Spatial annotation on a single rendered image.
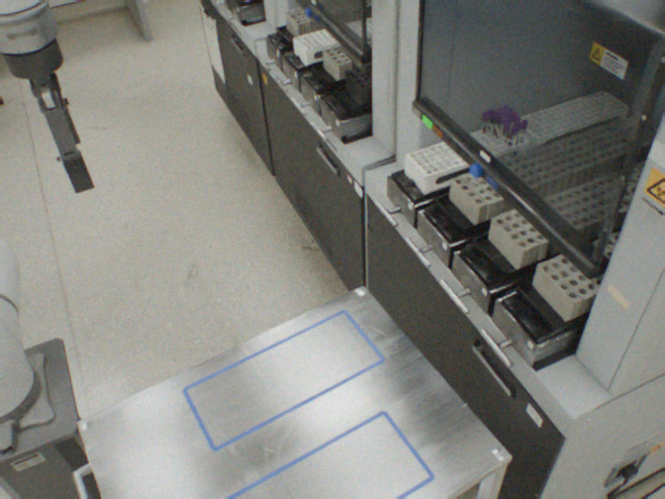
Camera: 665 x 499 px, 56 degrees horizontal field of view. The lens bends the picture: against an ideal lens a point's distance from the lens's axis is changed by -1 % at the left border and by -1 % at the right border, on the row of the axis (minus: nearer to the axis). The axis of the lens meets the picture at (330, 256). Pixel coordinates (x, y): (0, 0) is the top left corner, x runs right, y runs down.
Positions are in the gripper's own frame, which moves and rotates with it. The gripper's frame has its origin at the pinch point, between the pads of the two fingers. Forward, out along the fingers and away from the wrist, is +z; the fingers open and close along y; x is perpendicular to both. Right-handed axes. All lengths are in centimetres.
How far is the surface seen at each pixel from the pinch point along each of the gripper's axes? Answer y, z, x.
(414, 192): -7, 38, 68
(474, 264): 20, 38, 67
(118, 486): 35, 38, -11
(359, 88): -47, 33, 73
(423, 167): -9, 34, 71
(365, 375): 34, 38, 34
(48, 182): -178, 120, -26
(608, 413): 55, 52, 76
